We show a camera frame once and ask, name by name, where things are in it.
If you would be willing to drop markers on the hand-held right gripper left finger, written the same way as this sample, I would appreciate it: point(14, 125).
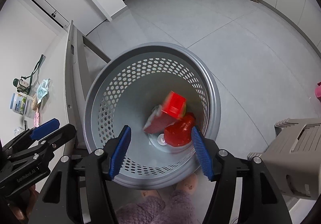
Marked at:
point(120, 153)

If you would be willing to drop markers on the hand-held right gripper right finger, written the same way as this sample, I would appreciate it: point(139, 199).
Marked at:
point(202, 153)

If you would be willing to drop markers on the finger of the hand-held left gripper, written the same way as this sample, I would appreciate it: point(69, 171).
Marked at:
point(57, 136)
point(45, 127)

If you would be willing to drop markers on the red plastic bag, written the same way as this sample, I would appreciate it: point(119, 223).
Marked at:
point(179, 133)

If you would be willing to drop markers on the red white toothpaste box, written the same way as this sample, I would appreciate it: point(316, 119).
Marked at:
point(165, 116)

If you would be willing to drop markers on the grey perforated plastic basket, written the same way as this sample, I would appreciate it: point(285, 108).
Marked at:
point(130, 88)

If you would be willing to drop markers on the person's left hand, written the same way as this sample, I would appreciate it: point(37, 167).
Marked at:
point(20, 210)

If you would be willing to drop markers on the pink white snack wrapper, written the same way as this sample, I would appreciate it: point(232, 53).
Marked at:
point(36, 118)

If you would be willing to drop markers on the beige sloth toy figure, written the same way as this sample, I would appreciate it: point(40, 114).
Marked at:
point(35, 103)

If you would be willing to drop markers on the pink fuzzy slipper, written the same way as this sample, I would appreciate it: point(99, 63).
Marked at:
point(150, 193)
point(187, 182)

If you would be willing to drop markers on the white milk powder can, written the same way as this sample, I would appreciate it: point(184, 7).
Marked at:
point(20, 104)

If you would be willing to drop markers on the light blue wrapper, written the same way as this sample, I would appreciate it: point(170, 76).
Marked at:
point(43, 89)

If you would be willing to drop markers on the pink fuzzy slippers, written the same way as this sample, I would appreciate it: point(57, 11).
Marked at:
point(155, 209)

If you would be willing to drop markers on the beige plastic stool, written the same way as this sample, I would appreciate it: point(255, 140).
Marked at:
point(298, 163)

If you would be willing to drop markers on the pink plastic stool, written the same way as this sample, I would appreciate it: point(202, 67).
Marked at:
point(318, 92)

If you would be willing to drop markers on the white door with black frame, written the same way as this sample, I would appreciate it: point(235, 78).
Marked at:
point(45, 5)

